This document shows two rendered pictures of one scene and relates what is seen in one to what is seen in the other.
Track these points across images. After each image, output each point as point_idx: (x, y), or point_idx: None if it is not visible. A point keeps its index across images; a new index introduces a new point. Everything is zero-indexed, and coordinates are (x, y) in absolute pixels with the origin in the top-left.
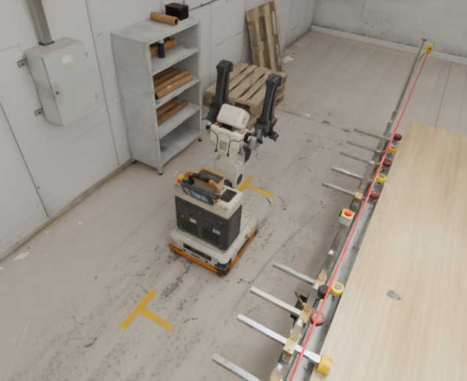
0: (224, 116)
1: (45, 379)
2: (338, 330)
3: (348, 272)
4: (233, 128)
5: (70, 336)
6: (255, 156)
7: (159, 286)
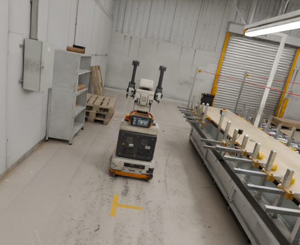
0: (143, 83)
1: None
2: (249, 149)
3: None
4: (149, 89)
5: (78, 229)
6: None
7: (117, 192)
